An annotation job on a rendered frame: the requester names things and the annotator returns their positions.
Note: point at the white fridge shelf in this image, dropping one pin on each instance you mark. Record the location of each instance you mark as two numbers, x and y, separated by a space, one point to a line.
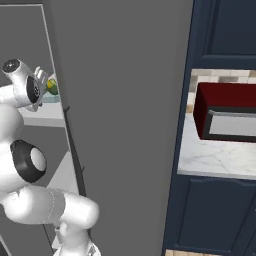
46 115

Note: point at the grey fridge door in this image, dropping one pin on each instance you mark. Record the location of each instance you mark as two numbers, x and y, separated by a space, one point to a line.
126 116

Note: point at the navy base cupboard door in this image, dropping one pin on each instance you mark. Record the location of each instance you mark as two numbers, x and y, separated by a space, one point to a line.
213 213

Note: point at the yellow lemon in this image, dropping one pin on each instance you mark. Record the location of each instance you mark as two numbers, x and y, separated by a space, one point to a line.
50 83

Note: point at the pale teal tray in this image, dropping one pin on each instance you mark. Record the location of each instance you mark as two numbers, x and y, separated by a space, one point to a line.
51 97

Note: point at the navy wall cupboard door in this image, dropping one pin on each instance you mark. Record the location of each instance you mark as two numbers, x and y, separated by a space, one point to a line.
230 30

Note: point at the grey fridge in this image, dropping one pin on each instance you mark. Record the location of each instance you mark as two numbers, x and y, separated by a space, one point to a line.
20 33

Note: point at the red microwave oven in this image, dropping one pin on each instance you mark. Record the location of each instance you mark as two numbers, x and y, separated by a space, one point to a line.
226 113

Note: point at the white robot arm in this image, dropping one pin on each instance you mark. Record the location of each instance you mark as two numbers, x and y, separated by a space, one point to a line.
36 206

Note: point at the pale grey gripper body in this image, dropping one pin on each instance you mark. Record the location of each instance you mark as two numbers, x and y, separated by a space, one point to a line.
43 81

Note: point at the green broccoli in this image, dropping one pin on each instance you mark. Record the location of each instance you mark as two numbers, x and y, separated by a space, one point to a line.
54 89

